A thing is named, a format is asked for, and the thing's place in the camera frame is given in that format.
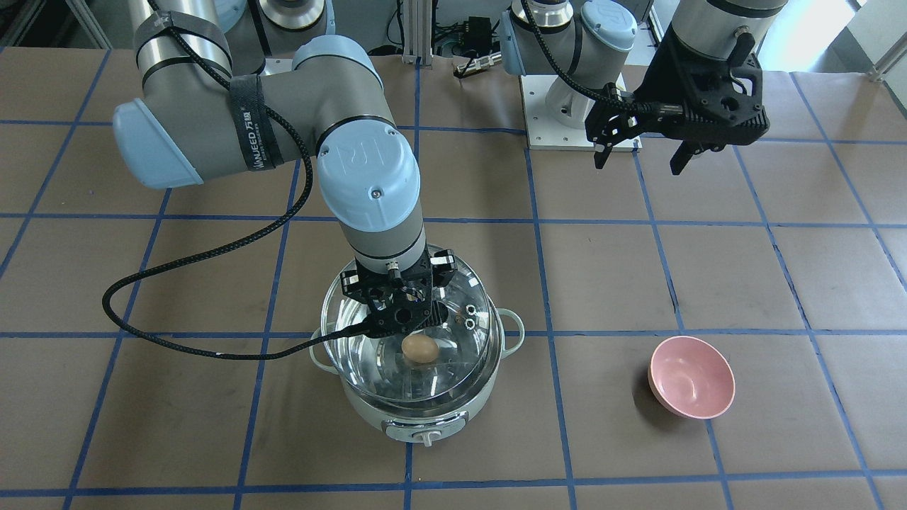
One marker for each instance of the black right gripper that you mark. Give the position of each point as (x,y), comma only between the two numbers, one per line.
(351,284)

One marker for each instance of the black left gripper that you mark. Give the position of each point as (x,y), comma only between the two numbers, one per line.
(664,83)

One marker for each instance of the glass pot lid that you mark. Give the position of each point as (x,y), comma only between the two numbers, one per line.
(429,339)

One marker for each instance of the brown egg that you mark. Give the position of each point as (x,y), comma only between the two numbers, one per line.
(420,348)

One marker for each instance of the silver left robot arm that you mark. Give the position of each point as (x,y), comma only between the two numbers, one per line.
(587,48)

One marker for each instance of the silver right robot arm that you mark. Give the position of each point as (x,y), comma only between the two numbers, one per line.
(199,120)

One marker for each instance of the mint green cooking pot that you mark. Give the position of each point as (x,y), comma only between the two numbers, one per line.
(424,403)

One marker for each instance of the black power adapter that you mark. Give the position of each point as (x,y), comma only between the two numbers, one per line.
(477,35)

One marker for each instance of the pink bowl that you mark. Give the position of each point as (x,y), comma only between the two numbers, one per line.
(690,378)

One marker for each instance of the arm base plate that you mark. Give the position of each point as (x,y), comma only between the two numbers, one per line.
(554,114)

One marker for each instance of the aluminium frame post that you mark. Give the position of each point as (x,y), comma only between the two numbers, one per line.
(417,30)

